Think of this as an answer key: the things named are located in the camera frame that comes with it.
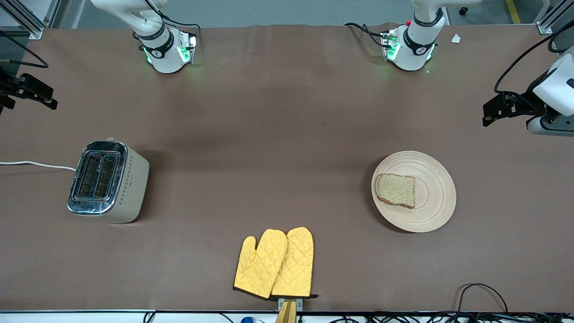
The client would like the round light wooden plate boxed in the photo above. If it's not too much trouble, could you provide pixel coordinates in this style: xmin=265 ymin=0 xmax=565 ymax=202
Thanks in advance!
xmin=371 ymin=150 xmax=457 ymax=233

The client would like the brown bread slice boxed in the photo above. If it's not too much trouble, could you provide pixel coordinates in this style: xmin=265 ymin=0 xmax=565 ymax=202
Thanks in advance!
xmin=374 ymin=173 xmax=416 ymax=210

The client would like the beige and chrome toaster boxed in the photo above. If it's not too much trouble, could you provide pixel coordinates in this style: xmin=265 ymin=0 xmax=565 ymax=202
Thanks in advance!
xmin=67 ymin=137 xmax=150 ymax=224

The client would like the brown table cover sheet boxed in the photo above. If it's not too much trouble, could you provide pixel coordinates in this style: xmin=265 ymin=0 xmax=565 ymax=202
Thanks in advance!
xmin=0 ymin=22 xmax=574 ymax=313

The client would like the yellow quilted oven mitt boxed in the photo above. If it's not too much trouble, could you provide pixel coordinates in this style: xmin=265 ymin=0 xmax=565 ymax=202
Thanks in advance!
xmin=233 ymin=229 xmax=288 ymax=300
xmin=270 ymin=227 xmax=319 ymax=299

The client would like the aluminium frame post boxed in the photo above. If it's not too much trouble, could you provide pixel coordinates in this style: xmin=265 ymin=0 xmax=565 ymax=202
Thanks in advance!
xmin=536 ymin=0 xmax=574 ymax=35
xmin=0 ymin=0 xmax=63 ymax=40

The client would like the white toaster power cord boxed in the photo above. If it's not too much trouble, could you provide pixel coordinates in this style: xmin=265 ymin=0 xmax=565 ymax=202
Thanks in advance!
xmin=0 ymin=161 xmax=77 ymax=172

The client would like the black right arm base cable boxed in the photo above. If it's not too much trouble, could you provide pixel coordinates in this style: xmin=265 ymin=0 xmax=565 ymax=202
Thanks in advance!
xmin=143 ymin=0 xmax=201 ymax=41

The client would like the black arm base cable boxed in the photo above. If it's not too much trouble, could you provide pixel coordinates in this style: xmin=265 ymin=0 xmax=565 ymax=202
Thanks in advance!
xmin=143 ymin=0 xmax=201 ymax=41
xmin=344 ymin=22 xmax=386 ymax=48

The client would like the black looped cable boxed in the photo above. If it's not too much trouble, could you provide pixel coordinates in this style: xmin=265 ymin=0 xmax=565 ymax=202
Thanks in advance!
xmin=457 ymin=283 xmax=509 ymax=314

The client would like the black left arm base cable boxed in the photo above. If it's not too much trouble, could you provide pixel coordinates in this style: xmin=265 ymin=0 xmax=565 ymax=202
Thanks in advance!
xmin=344 ymin=22 xmax=386 ymax=48

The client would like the black cable bundle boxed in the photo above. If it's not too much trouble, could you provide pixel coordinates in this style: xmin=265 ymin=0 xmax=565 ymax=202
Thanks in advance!
xmin=296 ymin=311 xmax=574 ymax=323

